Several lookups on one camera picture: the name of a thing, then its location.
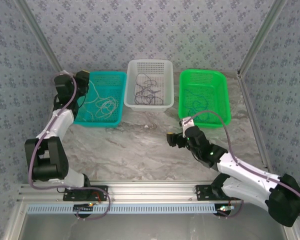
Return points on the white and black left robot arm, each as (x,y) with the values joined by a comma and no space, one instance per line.
(47,160)

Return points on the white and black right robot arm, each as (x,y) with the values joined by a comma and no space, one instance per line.
(245,175)

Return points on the teal plastic basket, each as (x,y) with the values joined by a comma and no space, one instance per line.
(107,85)

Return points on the green plastic basket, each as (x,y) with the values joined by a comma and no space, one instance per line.
(215,87)

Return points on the white plastic basket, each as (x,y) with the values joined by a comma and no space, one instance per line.
(162,75)

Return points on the small black adapter board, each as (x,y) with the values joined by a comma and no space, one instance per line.
(82,208)
(225,210)

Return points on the grey metal panel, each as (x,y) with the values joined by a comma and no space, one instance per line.
(152,227)

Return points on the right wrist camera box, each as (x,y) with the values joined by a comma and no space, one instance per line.
(186,122)

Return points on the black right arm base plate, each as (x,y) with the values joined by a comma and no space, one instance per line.
(203,193)

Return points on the aluminium mounting rail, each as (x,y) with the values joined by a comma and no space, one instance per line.
(152,191)

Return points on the aluminium frame post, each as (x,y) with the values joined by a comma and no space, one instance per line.
(43,37)
(261,37)

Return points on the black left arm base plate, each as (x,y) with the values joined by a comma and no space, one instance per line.
(72,196)

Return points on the aluminium corner frame rail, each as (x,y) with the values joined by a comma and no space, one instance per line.
(293,233)
(11,233)

